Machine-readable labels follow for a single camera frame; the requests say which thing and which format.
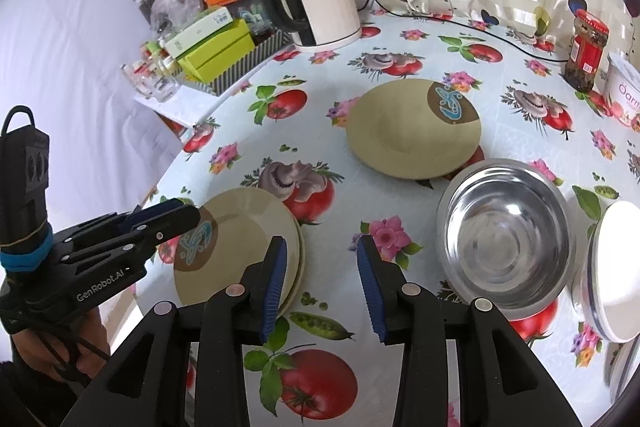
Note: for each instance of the floral printed tablecloth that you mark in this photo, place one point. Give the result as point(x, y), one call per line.
point(320, 187)

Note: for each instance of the stack of white plates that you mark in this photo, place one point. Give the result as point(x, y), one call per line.
point(620, 272)

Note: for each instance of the clear plastic bag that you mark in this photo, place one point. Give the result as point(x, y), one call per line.
point(175, 7)

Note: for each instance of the white yogurt tub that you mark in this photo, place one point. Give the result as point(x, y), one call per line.
point(625, 92)

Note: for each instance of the white paper sheet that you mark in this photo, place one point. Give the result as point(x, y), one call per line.
point(175, 104)

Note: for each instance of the stainless steel bowl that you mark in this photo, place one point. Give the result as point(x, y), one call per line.
point(500, 232)

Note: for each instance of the white plate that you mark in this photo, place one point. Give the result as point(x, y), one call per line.
point(622, 372)

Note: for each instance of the cluster of small glass jars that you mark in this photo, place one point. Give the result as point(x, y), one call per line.
point(150, 74)

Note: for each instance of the beige plate with blue print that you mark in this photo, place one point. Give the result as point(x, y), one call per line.
point(235, 252)
point(400, 132)

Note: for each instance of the dark lidded glass jar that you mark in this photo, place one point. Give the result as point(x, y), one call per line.
point(144, 4)

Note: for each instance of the black white striped box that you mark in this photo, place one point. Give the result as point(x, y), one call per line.
point(245, 64)

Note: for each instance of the white and green flat box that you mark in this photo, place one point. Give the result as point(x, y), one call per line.
point(197, 32)

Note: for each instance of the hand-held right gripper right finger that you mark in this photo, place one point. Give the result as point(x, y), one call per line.
point(372, 293)

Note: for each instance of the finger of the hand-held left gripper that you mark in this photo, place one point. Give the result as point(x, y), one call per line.
point(155, 211)
point(170, 224)

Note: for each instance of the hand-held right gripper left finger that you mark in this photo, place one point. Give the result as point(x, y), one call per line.
point(275, 283)

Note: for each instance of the person's left hand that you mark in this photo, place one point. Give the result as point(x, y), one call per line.
point(47, 347)

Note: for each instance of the chili sauce jar red label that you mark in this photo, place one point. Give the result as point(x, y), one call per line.
point(587, 52)

